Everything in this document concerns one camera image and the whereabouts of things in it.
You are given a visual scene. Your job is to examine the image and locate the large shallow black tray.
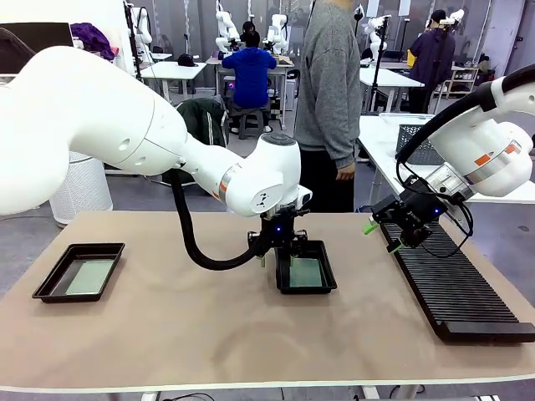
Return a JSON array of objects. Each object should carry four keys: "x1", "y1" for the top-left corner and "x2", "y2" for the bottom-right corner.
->
[{"x1": 32, "y1": 242, "x2": 126, "y2": 303}]

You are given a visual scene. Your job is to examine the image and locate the white framed work desk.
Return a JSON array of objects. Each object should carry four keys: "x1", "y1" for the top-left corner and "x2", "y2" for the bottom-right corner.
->
[{"x1": 206, "y1": 56, "x2": 294, "y2": 130}]

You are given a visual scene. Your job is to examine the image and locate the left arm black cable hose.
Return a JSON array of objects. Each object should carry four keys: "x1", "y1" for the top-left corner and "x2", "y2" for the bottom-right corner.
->
[{"x1": 169, "y1": 165, "x2": 268, "y2": 272}]

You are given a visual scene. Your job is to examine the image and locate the grey step stool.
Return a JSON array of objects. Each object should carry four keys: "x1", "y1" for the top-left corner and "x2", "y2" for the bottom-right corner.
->
[{"x1": 237, "y1": 107, "x2": 268, "y2": 141}]

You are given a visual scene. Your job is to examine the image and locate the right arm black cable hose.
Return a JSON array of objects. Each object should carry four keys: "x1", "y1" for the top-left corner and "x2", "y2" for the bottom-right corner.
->
[{"x1": 395, "y1": 62, "x2": 535, "y2": 168}]

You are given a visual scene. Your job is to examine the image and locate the person in blue jacket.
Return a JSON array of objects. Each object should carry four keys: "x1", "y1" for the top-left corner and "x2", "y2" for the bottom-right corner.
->
[{"x1": 221, "y1": 21, "x2": 278, "y2": 135}]

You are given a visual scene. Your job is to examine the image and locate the person in dark purplish jacket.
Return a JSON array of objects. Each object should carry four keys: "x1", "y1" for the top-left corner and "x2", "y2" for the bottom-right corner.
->
[{"x1": 408, "y1": 8, "x2": 456, "y2": 114}]

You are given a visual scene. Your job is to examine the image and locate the white cylindrical air purifier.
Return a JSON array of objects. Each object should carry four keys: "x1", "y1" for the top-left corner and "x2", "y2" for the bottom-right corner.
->
[{"x1": 48, "y1": 150, "x2": 114, "y2": 226}]

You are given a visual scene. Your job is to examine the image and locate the white background table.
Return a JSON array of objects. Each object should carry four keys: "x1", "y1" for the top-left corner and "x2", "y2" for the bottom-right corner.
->
[{"x1": 359, "y1": 66, "x2": 425, "y2": 114}]

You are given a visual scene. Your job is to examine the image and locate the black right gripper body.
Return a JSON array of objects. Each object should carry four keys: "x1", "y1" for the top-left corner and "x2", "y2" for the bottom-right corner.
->
[{"x1": 400, "y1": 179, "x2": 446, "y2": 233}]

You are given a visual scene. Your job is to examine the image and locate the crumpled cloth jacket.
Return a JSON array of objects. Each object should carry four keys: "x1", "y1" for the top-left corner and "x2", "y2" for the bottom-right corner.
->
[{"x1": 69, "y1": 23, "x2": 116, "y2": 62}]

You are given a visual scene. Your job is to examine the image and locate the person's left forearm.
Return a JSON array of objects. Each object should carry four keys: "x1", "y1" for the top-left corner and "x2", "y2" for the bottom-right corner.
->
[{"x1": 329, "y1": 112, "x2": 361, "y2": 168}]

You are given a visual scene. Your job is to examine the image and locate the black slotted board rack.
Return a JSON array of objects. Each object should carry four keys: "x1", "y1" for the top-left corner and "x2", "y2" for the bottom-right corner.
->
[{"x1": 378, "y1": 221, "x2": 535, "y2": 344}]

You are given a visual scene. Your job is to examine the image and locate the large white work table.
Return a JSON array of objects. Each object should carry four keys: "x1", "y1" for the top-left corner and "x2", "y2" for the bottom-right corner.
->
[{"x1": 357, "y1": 112, "x2": 535, "y2": 206}]

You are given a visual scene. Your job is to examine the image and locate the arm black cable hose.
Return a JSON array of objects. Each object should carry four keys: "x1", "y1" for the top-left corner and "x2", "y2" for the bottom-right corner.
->
[
  {"x1": 395, "y1": 62, "x2": 535, "y2": 168},
  {"x1": 169, "y1": 165, "x2": 268, "y2": 272}
]

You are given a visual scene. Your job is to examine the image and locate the small deep black tray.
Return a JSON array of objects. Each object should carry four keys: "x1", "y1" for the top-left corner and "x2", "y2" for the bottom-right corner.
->
[{"x1": 273, "y1": 239, "x2": 338, "y2": 295}]

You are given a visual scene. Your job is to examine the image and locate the dark green puffer jacket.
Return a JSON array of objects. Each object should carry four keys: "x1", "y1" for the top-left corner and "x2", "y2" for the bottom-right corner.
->
[{"x1": 161, "y1": 98, "x2": 230, "y2": 187}]

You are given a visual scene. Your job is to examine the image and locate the person in grey sweater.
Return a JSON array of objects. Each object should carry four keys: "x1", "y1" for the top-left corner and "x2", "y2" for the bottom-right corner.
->
[{"x1": 294, "y1": 0, "x2": 361, "y2": 214}]

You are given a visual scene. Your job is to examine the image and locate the white office desk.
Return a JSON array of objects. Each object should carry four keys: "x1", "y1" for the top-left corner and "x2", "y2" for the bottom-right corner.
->
[{"x1": 140, "y1": 61, "x2": 208, "y2": 105}]

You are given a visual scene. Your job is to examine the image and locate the white shelf unit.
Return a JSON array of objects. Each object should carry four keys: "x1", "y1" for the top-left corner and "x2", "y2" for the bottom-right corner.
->
[{"x1": 451, "y1": 66, "x2": 480, "y2": 99}]

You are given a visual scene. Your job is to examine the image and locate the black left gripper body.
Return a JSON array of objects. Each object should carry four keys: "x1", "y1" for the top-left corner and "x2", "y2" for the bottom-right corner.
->
[{"x1": 261, "y1": 215, "x2": 297, "y2": 251}]

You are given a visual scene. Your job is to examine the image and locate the grey plastic basket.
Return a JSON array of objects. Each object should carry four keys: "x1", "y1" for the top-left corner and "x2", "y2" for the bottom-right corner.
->
[{"x1": 395, "y1": 124, "x2": 446, "y2": 166}]

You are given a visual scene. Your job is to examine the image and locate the green printed circuit board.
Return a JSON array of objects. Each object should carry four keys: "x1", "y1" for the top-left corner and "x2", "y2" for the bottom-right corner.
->
[
  {"x1": 289, "y1": 258, "x2": 329, "y2": 288},
  {"x1": 65, "y1": 259, "x2": 116, "y2": 297}
]

